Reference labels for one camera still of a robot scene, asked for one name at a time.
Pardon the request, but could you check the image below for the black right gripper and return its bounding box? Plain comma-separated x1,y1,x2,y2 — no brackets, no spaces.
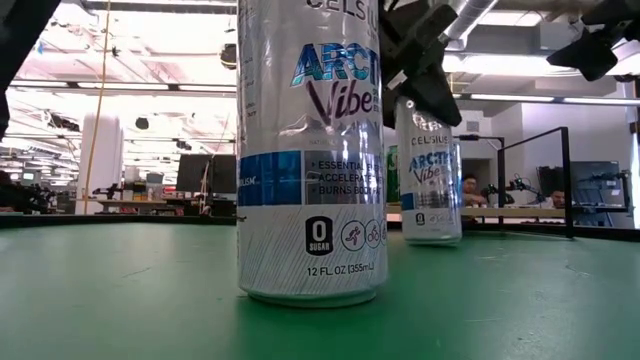
547,0,640,82

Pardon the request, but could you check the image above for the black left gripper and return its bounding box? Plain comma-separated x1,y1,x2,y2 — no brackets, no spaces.
379,0,464,130

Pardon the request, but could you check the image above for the green Sprite can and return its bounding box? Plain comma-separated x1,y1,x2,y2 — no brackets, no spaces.
385,144,401,204

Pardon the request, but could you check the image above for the white Celsius Arctic Vibe can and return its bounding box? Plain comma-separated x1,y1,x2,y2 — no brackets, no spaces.
394,97,464,247
235,0,389,309

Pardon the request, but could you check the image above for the person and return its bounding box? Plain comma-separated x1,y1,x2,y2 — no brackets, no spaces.
546,188,569,209
462,172,490,208

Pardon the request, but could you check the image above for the black background stand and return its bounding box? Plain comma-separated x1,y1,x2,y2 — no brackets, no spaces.
574,169,632,214

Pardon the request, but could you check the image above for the dark blue partition screen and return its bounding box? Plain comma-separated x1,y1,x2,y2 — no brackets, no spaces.
569,159,621,227

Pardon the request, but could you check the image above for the black computer monitor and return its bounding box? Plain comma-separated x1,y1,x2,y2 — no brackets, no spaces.
212,153,238,194
176,153,215,194

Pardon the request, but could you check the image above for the wooden background desk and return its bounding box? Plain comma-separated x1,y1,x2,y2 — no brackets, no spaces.
74,197,141,215

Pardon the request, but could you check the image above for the white round column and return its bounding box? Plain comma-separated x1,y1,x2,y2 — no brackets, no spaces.
79,113,125,216

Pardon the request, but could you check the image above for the green table mat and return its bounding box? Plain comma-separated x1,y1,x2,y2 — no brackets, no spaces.
0,222,640,360

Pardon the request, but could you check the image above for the silver ventilation duct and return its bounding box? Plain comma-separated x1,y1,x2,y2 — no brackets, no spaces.
442,0,501,51

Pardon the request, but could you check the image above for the black background rig frame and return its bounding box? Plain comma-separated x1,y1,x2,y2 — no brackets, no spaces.
458,133,506,230

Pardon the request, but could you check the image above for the black aluminium table frame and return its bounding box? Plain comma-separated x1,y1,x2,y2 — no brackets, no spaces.
0,213,640,243

